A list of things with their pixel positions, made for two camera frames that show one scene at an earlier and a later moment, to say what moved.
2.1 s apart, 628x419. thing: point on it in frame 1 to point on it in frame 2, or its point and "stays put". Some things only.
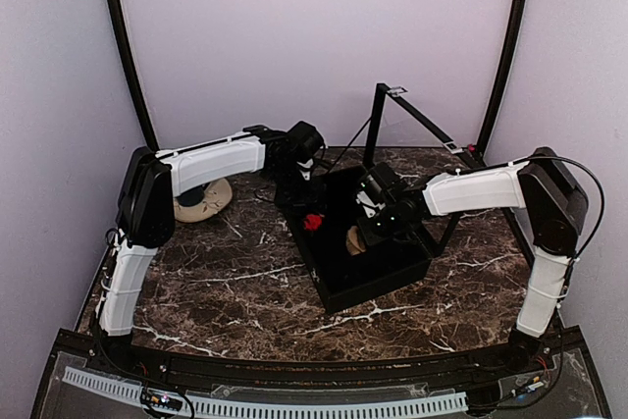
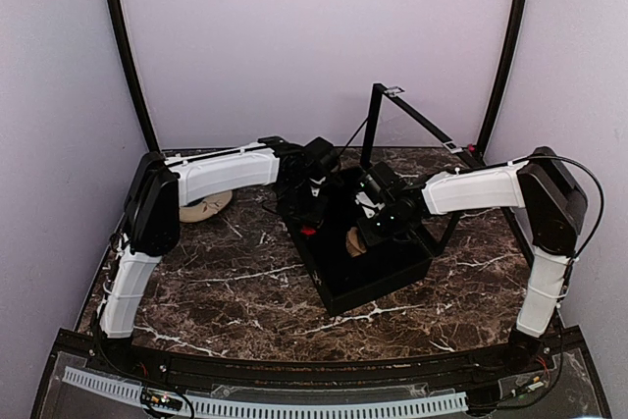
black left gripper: (290, 204) to (313, 221)
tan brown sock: (354, 241) stays put
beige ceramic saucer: (217, 197) stays put
